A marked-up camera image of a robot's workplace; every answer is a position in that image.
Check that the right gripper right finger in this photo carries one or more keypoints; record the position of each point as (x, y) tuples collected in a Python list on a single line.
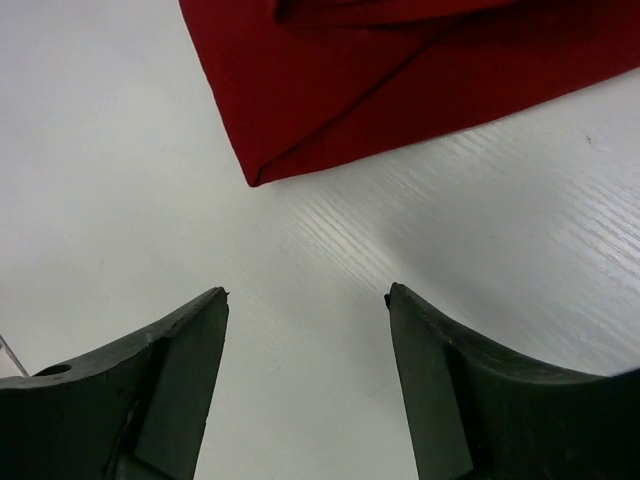
[(477, 409)]

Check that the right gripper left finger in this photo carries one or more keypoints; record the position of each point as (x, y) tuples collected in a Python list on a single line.
[(135, 408)]

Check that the red t shirt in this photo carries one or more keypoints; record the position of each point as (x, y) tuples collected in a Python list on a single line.
[(303, 86)]

